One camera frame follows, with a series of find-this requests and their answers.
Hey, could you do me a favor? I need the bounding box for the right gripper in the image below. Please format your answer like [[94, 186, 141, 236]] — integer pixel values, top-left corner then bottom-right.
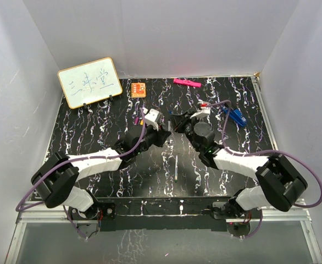
[[169, 112, 201, 153]]

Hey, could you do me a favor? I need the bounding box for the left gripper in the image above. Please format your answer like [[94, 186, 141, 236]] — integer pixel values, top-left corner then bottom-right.
[[134, 122, 170, 156]]

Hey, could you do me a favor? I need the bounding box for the white pen green end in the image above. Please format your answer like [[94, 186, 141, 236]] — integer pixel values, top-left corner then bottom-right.
[[174, 155, 178, 183]]

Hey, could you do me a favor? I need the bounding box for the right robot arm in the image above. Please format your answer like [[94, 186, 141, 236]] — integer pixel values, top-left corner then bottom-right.
[[169, 112, 308, 218]]

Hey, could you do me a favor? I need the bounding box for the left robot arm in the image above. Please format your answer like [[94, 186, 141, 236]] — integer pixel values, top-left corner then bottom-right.
[[31, 125, 171, 219]]

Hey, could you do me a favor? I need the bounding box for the pink plastic piece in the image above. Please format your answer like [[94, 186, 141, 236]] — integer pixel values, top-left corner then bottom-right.
[[173, 78, 202, 88]]

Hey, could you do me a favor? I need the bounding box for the orange notepad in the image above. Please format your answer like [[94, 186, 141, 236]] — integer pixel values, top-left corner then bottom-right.
[[131, 82, 146, 98]]

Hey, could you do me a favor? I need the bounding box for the blue stapler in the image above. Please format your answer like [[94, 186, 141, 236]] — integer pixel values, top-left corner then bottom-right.
[[222, 104, 247, 127]]

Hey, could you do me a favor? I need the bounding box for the small whiteboard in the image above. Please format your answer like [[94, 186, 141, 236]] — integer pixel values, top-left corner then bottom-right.
[[57, 57, 123, 109]]

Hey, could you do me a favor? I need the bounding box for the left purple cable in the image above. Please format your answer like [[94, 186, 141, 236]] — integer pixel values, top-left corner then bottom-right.
[[14, 107, 151, 240]]

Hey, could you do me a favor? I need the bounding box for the purple cable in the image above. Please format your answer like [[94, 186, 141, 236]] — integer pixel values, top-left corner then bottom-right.
[[14, 107, 151, 240], [204, 100, 322, 239]]

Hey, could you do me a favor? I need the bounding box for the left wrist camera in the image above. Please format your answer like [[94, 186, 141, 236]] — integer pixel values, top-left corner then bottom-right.
[[143, 108, 160, 130]]

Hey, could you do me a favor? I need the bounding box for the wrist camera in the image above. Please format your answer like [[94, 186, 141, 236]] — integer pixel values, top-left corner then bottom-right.
[[197, 101, 210, 119], [143, 108, 160, 130]]

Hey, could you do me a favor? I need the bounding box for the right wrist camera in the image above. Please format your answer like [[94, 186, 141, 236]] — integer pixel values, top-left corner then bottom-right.
[[197, 101, 210, 119]]

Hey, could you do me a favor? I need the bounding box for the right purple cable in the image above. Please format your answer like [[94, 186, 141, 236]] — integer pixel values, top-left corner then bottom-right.
[[204, 100, 322, 239]]

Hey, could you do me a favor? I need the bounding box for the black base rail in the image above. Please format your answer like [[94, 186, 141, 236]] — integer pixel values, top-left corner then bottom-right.
[[67, 196, 263, 234]]

